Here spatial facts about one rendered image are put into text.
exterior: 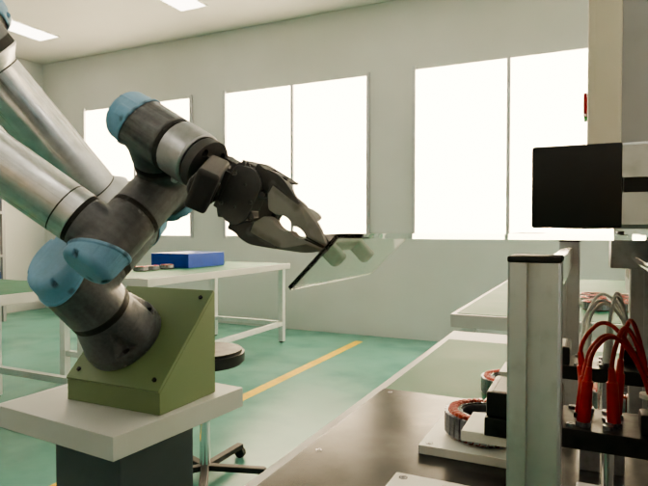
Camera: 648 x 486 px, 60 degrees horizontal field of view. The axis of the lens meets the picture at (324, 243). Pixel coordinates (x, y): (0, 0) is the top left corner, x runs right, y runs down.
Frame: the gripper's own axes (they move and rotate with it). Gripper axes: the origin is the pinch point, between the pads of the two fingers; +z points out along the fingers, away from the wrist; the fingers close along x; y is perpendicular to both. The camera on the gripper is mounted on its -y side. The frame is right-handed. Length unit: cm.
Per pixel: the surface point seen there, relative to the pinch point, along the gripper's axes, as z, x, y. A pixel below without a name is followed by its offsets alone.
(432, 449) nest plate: 22.3, 19.1, 15.7
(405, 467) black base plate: 20.8, 20.8, 10.8
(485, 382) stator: 23, 19, 53
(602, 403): 35.8, 2.5, 20.6
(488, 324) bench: 11, 32, 156
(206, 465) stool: -53, 144, 134
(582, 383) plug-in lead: 30.1, -3.6, -3.5
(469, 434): 24.8, 6.2, -4.0
